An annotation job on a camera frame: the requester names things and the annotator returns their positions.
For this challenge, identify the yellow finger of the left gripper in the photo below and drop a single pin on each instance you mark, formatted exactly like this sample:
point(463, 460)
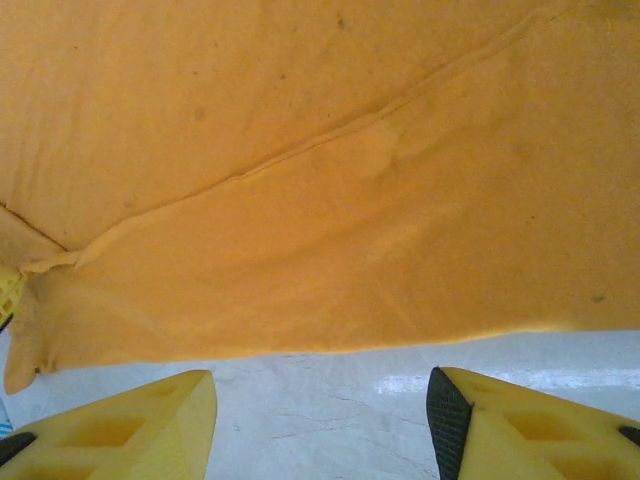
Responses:
point(9, 295)

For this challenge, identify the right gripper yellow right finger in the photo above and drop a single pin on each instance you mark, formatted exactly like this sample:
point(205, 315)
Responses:
point(540, 440)

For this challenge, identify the orange t-shirt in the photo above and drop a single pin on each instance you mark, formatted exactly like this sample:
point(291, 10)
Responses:
point(300, 175)

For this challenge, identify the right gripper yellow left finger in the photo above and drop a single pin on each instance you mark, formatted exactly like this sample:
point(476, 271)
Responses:
point(125, 440)

